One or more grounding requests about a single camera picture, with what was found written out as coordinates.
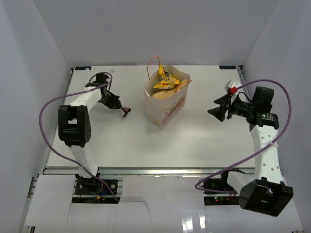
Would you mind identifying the large brown chips bag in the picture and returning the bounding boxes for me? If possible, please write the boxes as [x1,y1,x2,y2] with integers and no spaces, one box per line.
[152,79,191,100]

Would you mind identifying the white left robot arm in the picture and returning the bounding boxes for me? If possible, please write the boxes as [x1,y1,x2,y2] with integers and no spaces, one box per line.
[58,72,122,194]

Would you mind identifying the blue table label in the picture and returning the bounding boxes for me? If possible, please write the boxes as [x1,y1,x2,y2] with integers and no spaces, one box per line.
[74,66,92,70]
[219,66,236,70]

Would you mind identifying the brown chocolate bar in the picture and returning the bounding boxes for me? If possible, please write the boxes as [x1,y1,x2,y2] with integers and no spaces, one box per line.
[120,107,131,117]

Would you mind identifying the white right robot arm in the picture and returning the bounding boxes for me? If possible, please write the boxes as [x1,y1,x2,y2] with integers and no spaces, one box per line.
[208,86,294,217]

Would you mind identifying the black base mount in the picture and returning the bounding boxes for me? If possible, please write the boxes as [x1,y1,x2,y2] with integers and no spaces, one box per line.
[72,179,120,204]
[199,178,239,206]

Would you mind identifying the cream paper bag orange handles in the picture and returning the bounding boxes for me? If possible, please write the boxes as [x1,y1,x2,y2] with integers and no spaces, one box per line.
[144,56,191,130]

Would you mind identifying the yellow snack packet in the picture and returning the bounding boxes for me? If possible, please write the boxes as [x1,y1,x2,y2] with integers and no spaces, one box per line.
[153,78,180,90]
[158,64,172,80]

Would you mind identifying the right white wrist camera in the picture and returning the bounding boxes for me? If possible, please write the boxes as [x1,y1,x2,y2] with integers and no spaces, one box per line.
[225,80,242,104]

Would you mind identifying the left blue table label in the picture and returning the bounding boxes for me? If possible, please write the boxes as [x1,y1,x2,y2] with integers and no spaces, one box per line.
[74,66,92,70]

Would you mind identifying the right blue table label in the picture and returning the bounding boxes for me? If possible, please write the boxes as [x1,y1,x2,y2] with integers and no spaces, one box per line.
[219,66,236,70]

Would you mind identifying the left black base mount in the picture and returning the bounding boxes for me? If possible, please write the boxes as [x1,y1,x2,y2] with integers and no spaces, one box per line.
[72,179,120,204]

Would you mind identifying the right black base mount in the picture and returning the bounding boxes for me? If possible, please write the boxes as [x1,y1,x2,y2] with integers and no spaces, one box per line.
[199,178,239,206]

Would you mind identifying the aluminium table edge rail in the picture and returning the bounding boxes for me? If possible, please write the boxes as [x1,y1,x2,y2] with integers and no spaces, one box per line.
[42,167,256,176]

